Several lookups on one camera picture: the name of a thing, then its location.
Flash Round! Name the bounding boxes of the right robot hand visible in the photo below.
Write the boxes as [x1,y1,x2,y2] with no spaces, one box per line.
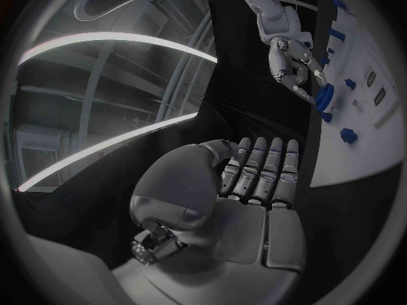
[267,36,329,107]

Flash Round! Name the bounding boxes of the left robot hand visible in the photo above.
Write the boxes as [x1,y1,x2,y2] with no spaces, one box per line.
[110,136,308,305]

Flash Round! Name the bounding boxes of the blue gear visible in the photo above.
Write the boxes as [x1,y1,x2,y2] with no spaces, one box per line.
[315,83,336,113]

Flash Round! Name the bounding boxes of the white task board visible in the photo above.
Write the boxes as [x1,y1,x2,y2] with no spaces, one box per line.
[309,0,406,189]

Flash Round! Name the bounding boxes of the blue long cylinder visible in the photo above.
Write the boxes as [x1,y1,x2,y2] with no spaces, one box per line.
[328,27,347,42]

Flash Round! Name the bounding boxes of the blue block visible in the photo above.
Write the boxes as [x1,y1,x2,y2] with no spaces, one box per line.
[331,0,351,14]

